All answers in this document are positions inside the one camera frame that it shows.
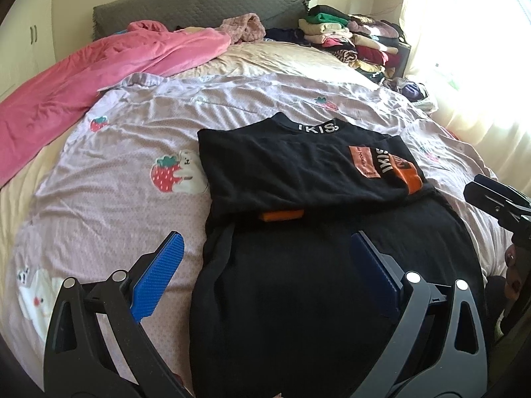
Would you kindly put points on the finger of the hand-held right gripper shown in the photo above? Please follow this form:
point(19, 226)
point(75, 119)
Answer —
point(485, 199)
point(504, 186)

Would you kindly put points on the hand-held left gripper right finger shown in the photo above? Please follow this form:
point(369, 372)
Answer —
point(373, 275)

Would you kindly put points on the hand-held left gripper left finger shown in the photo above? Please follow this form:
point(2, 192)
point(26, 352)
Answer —
point(159, 275)

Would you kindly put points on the black long-sleeved sweater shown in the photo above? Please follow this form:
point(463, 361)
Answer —
point(311, 298)

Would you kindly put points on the heap of purple small clothes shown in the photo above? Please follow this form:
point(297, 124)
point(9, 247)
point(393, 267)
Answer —
point(408, 91)

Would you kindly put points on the pile of folded clothes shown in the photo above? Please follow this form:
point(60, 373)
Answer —
point(352, 37)

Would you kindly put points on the person's right hand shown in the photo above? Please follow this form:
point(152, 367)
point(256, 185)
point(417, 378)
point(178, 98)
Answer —
point(514, 282)

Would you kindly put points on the lilac printed bed cover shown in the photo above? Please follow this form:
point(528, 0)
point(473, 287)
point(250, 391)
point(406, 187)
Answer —
point(124, 224)

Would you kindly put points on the cream curtain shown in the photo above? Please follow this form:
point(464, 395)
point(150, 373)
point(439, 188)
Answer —
point(477, 91)

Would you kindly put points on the dark nightstand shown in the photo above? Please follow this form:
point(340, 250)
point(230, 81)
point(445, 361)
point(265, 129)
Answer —
point(404, 60)

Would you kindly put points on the pink quilt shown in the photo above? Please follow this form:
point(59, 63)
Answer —
point(83, 91)

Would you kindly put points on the beige bed sheet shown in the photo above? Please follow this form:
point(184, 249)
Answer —
point(269, 58)

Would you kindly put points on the dark navy garment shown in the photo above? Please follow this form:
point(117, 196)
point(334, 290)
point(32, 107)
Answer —
point(286, 35)

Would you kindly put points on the pink fluffy garment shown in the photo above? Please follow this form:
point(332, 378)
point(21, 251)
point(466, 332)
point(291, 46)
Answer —
point(244, 29)

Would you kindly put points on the white wardrobe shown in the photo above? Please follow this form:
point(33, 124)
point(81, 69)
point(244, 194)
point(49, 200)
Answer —
point(29, 49)

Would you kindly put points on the grey quilted headboard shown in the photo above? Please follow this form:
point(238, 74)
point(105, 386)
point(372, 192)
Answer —
point(186, 8)

